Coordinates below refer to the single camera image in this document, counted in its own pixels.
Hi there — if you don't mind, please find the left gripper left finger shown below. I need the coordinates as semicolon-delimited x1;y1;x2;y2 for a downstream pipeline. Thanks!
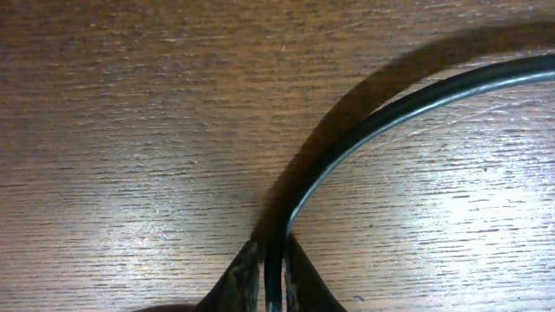
193;241;259;312

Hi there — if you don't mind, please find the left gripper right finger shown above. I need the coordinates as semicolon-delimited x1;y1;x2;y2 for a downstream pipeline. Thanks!
284;235;346;312

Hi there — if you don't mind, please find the thick black cable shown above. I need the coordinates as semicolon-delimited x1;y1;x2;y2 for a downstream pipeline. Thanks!
263;54;555;312

